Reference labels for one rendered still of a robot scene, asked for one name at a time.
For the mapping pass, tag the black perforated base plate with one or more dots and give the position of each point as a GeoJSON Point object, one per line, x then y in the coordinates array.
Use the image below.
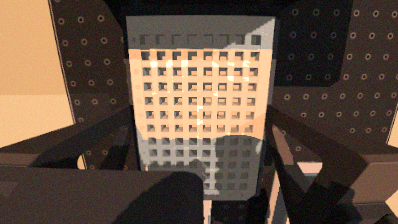
{"type": "Point", "coordinates": [337, 64]}

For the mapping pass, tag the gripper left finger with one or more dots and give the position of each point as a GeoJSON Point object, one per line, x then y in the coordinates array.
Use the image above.
{"type": "Point", "coordinates": [62, 148]}

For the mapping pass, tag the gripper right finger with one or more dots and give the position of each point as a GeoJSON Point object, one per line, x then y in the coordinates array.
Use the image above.
{"type": "Point", "coordinates": [355, 169]}

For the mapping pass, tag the white well plate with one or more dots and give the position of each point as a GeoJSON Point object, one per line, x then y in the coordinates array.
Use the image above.
{"type": "Point", "coordinates": [205, 77]}

